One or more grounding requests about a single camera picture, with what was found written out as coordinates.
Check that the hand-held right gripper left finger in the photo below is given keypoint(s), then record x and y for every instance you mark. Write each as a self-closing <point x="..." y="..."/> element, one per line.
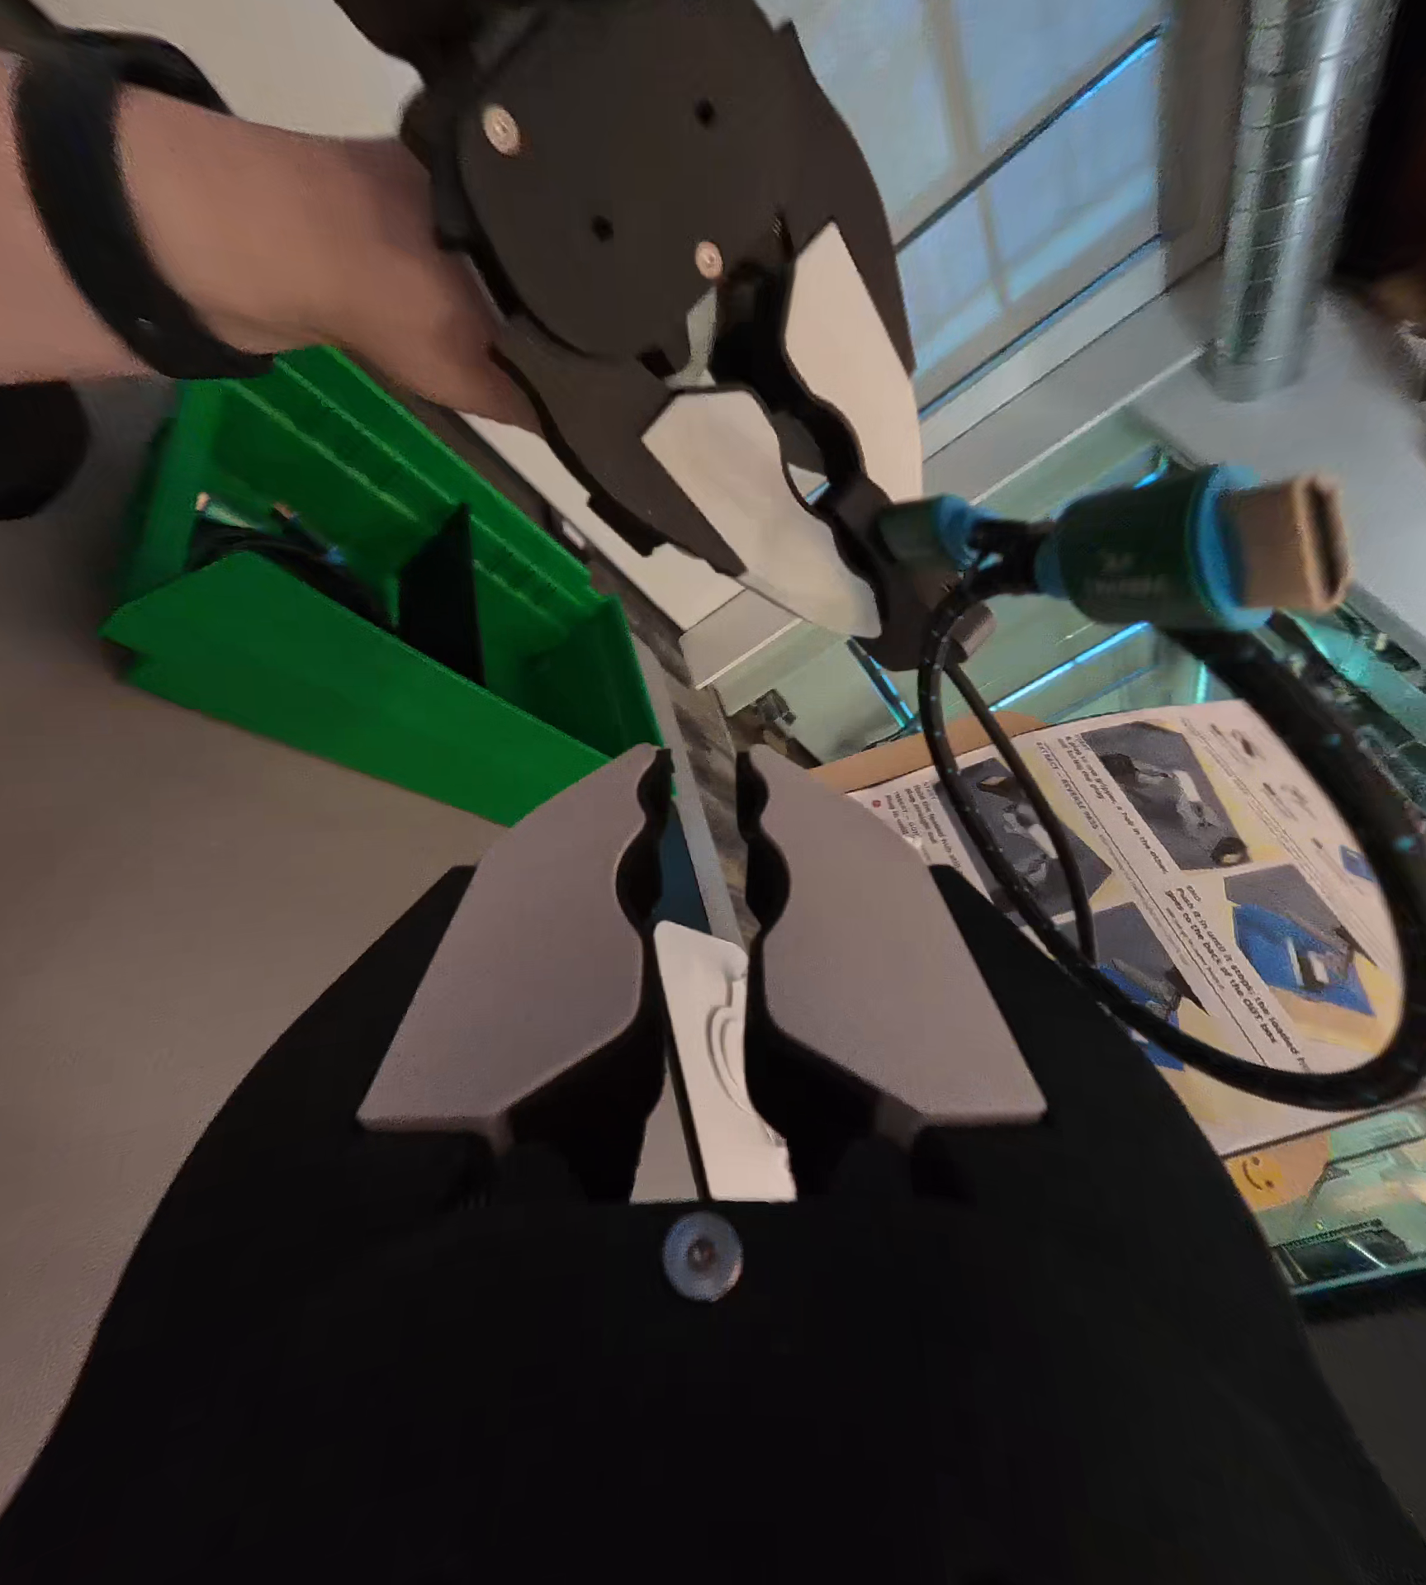
<point x="514" y="978"/>

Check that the black wristband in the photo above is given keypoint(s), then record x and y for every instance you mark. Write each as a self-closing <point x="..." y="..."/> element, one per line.
<point x="104" y="237"/>

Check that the white stand base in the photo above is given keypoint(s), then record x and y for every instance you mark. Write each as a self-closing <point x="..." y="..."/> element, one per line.
<point x="725" y="1065"/>

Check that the instruction sheet on wooden board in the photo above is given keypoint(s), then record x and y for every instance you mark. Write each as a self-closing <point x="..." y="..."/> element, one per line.
<point x="1159" y="868"/>

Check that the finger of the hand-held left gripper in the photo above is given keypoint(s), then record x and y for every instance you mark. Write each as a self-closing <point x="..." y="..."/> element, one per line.
<point x="862" y="360"/>
<point x="751" y="509"/>

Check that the person's left hand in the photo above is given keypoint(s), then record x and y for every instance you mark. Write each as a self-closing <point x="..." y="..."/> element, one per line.
<point x="403" y="285"/>

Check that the silver ventilation ducts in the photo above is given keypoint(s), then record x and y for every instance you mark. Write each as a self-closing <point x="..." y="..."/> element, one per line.
<point x="1295" y="175"/>

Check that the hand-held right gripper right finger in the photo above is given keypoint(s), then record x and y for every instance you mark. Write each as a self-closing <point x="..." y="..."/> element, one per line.
<point x="886" y="978"/>

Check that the green plastic bin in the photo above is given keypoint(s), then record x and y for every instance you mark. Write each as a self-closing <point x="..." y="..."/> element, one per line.
<point x="317" y="668"/>

